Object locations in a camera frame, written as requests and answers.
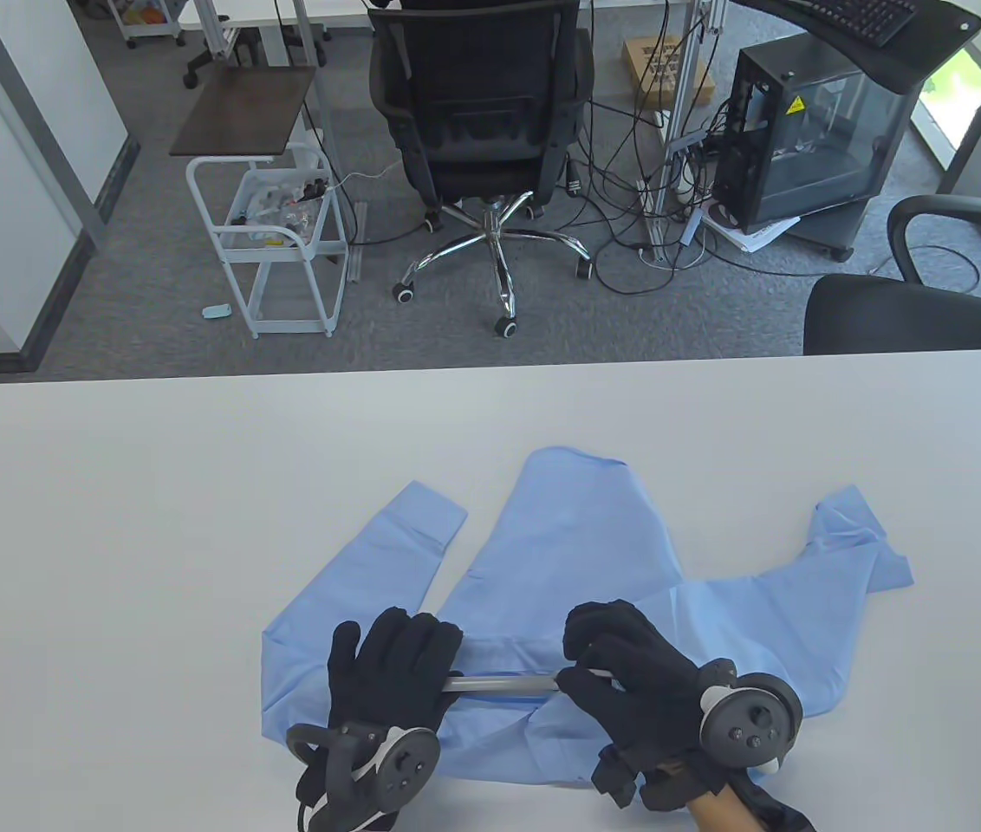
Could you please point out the aluminum frame post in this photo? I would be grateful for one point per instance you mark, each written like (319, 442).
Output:
(683, 113)

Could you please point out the white rolling cart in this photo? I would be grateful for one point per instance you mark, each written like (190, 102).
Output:
(265, 253)

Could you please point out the black mesh office chair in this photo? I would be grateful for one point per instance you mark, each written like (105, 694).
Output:
(473, 87)

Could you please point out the black left hand controller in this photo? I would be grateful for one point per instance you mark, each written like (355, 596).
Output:
(408, 763)

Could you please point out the aluminum profile bar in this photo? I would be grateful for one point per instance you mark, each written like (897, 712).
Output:
(358, 243)

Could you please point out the white storage cart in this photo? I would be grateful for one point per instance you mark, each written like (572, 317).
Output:
(144, 13)

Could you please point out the light blue long-sleeve shirt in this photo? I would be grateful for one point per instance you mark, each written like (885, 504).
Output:
(577, 537)

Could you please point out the person's right hand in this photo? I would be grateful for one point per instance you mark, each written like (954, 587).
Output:
(646, 693)

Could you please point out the dark wooden side table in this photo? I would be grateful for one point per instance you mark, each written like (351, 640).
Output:
(243, 108)

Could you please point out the small teal item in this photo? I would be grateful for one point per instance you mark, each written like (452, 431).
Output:
(217, 312)

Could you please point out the black padded armchair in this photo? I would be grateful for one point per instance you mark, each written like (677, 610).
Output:
(889, 316)

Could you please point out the black computer tower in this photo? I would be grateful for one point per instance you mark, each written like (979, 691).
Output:
(811, 130)

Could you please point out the black right hand controller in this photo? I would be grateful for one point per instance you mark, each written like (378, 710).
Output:
(750, 719)

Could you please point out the gray plastic hanger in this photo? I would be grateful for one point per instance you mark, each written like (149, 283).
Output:
(499, 685)

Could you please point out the person's left hand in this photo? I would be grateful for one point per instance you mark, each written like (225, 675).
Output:
(386, 667)

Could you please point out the white desk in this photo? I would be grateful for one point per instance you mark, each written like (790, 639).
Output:
(248, 9)

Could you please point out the black wheeled computer stand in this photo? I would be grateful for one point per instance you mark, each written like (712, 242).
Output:
(837, 225)

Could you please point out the black hand controller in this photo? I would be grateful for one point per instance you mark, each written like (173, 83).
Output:
(750, 719)
(408, 763)

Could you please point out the cardboard box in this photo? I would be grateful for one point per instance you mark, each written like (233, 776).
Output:
(642, 61)

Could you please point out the white papers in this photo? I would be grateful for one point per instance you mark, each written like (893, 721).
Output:
(759, 234)

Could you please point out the black curved desk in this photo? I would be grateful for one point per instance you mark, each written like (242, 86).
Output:
(932, 43)

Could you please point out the black chair base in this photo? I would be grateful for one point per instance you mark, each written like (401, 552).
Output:
(196, 65)

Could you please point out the person's right forearm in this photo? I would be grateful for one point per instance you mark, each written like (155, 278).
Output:
(720, 815)

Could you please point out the black keyboard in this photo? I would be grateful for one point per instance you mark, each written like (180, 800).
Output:
(863, 16)

